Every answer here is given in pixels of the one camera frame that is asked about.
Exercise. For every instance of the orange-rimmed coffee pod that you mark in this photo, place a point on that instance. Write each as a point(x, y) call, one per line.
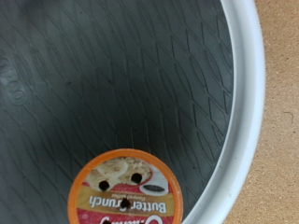
point(124, 193)

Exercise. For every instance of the white two-tier turntable rack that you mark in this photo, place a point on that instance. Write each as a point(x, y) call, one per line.
point(124, 77)

